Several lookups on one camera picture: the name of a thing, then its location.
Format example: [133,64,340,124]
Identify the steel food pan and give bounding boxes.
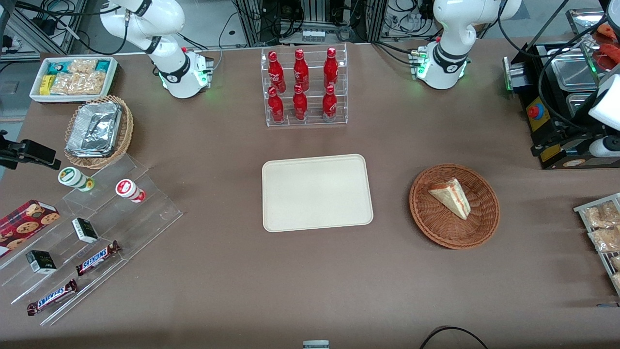
[551,48,597,91]

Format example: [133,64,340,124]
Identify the black looped table cable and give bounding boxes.
[419,326,490,349]

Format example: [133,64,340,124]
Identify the red lid white cup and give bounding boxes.
[115,179,146,203]

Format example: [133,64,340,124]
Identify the clear acrylic bottle rack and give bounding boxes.
[261,43,348,127]

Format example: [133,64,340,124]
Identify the snickers chocolate bar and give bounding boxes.
[76,240,122,276]
[27,279,78,316]

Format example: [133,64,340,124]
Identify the aluminium foil tray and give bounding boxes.
[66,101,123,158]

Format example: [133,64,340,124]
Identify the red cola bottle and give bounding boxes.
[268,51,286,93]
[268,86,285,123]
[324,47,339,89]
[322,85,338,122]
[292,84,308,121]
[293,48,310,92]

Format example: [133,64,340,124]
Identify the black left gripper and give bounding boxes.
[531,127,594,157]

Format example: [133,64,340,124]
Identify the small black carton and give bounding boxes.
[72,218,99,243]
[25,250,57,274]

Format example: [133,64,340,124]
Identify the black food warmer machine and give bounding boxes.
[504,39,620,170]

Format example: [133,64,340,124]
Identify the grey metal wire tray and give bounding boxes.
[573,193,620,296]

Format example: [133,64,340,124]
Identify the clear acrylic stepped stand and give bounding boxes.
[0,154,184,326]

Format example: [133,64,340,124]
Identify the triangle sandwich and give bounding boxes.
[428,178,471,221]

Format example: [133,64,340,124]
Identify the round brown wicker basket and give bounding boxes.
[409,164,500,250]

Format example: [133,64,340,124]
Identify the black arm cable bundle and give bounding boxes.
[498,0,620,131]

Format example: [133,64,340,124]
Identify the green lid white cup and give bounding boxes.
[58,166,95,192]

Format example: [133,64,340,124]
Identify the black camera clamp mount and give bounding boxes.
[0,130,62,171]

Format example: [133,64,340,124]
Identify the aluminium profile equipment rack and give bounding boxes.
[232,0,388,47]

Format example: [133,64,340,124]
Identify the red cookie box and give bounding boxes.
[0,200,61,257]

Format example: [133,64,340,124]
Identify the cream plastic tray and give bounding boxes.
[262,154,374,233]

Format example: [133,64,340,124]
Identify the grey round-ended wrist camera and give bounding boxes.
[589,136,620,158]

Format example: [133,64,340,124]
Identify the white rectangular snack box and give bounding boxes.
[29,56,119,105]

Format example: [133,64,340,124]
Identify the silver metal side box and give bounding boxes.
[503,56,533,93]

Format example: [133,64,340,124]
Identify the light oval wicker basket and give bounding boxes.
[64,95,134,170]

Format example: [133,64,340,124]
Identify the clear cracker snack packet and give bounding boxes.
[51,72,106,95]
[67,59,97,74]

